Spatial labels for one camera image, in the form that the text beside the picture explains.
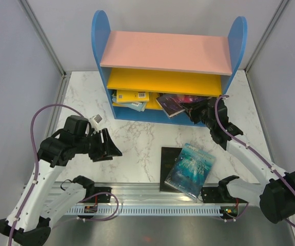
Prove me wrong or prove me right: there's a left aluminium corner post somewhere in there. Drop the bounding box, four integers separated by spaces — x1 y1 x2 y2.
18 0 67 78

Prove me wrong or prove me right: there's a blue ocean cover book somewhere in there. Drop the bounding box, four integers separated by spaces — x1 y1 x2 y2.
164 143 216 200

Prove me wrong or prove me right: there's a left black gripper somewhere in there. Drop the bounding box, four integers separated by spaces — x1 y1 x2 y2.
74 128 122 162

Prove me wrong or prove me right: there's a green forest cover book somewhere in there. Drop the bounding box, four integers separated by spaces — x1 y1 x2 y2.
112 90 117 103

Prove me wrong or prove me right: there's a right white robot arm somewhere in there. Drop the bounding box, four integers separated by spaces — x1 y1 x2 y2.
182 95 295 223

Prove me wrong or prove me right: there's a blue pink yellow bookshelf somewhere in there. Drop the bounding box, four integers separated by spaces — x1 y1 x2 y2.
90 10 248 128

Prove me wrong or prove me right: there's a right aluminium corner post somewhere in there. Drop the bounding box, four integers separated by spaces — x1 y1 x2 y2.
244 0 291 74

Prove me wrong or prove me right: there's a white slotted cable duct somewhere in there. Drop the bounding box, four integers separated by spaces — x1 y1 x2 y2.
66 204 223 216

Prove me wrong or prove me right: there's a purple Robinson Crusoe book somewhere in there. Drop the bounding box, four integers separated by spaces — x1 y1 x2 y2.
156 94 208 118

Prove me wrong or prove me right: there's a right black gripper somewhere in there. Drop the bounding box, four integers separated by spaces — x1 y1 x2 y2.
181 98 215 130

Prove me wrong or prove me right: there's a dark blue starry book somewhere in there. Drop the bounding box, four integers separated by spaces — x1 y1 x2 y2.
156 93 168 103

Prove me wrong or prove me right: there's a black book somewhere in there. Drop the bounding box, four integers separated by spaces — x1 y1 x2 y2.
159 147 182 193

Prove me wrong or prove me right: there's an aluminium mounting rail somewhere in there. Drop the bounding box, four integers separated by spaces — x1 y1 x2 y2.
45 181 236 206

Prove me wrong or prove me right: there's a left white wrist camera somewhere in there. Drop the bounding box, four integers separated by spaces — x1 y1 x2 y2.
89 114 103 131

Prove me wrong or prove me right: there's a yellow book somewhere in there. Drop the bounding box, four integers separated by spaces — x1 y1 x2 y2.
113 90 149 103

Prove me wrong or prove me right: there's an aluminium corner post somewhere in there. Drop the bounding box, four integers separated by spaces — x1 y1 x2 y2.
18 0 67 78
244 0 291 74

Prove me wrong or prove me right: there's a light blue book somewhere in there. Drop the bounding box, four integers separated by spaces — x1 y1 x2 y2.
112 97 147 112

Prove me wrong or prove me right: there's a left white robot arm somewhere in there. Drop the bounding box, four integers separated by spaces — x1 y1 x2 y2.
0 115 122 245

